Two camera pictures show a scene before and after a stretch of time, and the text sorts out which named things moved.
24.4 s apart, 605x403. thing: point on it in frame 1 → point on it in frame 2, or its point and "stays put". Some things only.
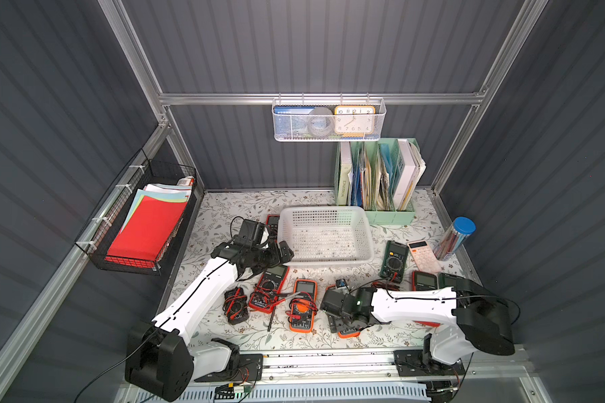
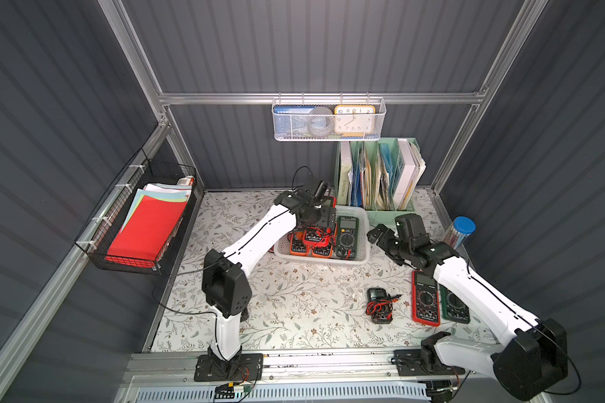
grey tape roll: x=321 y=121 stays put
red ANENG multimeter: x=268 y=289 → x=318 y=237
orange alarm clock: x=355 y=121 stays put
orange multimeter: x=341 y=286 → x=323 y=252
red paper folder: x=145 y=231 stays put
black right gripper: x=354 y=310 → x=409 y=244
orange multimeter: x=303 y=306 → x=298 y=243
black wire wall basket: x=135 y=227 stays put
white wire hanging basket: x=328 y=119 stays put
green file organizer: x=381 y=175 stays put
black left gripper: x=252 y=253 → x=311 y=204
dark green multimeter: x=394 y=261 → x=347 y=237
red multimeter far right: x=424 y=281 stays put
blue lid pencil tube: x=455 y=238 stays put
